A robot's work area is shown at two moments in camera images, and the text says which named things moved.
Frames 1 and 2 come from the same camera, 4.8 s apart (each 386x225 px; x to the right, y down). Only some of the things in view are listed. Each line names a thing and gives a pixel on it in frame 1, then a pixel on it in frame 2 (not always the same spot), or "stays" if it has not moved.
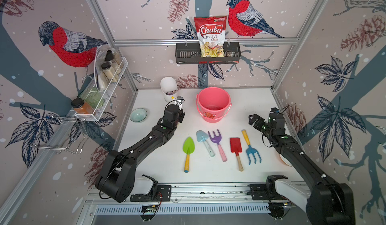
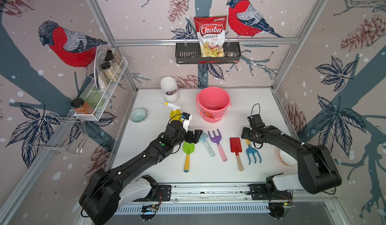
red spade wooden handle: x=235 y=147 stays
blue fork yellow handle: x=250 y=150 stays
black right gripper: x=259 y=120 to x=244 y=134
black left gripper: x=181 y=115 to x=196 y=136
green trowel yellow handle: x=188 y=148 stays
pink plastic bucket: x=213 y=103 stays
